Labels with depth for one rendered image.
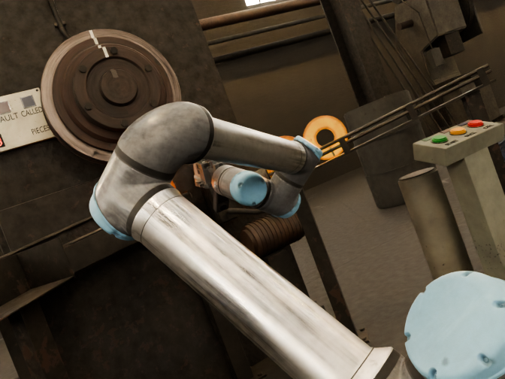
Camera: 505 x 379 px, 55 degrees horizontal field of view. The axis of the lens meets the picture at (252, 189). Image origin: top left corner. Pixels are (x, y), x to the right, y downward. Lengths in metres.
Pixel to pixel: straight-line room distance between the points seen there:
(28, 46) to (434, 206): 1.47
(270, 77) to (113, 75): 7.66
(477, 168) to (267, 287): 0.84
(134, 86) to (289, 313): 1.12
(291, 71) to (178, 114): 8.66
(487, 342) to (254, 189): 0.80
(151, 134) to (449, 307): 0.53
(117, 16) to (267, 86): 7.25
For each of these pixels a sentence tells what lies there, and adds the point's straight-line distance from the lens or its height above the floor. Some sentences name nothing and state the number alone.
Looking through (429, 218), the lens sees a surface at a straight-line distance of 1.51.
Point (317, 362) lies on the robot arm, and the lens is 0.73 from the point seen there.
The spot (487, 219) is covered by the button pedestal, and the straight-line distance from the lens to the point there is 1.44.
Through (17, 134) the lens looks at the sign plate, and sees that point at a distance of 1.83.
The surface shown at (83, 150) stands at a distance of 1.70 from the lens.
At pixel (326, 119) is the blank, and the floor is 0.78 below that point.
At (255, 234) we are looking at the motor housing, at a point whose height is 0.50.
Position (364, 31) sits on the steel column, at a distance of 5.87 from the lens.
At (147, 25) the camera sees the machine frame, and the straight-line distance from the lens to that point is 2.04.
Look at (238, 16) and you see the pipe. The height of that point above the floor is 3.17.
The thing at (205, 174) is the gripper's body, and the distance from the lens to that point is 1.46.
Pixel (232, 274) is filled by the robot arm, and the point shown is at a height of 0.56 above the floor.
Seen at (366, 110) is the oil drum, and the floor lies 0.83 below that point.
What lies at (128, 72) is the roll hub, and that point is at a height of 1.15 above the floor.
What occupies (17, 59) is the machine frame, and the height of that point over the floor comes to 1.36.
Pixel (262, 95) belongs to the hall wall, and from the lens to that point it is 9.05.
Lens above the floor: 0.70
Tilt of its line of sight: 2 degrees down
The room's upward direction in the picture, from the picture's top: 21 degrees counter-clockwise
